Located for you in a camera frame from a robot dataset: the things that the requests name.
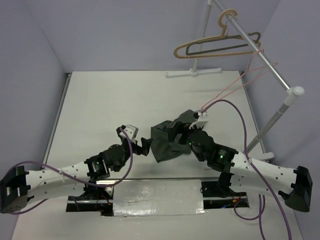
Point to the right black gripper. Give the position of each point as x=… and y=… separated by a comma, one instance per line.
x=178, y=127

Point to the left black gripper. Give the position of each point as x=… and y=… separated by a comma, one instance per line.
x=144, y=149

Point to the dark grey t shirt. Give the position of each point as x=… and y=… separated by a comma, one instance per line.
x=162, y=149

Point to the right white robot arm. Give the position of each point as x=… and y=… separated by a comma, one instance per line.
x=239, y=174

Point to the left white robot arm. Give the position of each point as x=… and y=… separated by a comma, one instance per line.
x=20, y=187

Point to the beige plastic hanger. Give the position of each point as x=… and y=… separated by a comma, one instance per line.
x=180, y=51

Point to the grey plastic hanger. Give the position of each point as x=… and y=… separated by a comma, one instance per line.
x=215, y=52

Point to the silver tape patch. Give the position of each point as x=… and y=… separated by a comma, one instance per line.
x=158, y=198

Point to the white clothes rack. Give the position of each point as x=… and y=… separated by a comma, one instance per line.
x=293, y=93

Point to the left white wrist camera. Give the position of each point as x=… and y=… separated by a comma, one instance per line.
x=131, y=132

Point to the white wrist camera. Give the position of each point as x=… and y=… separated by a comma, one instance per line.
x=200, y=120
x=131, y=132

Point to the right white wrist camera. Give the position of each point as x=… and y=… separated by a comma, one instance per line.
x=200, y=120

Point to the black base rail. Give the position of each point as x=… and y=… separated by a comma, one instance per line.
x=213, y=198

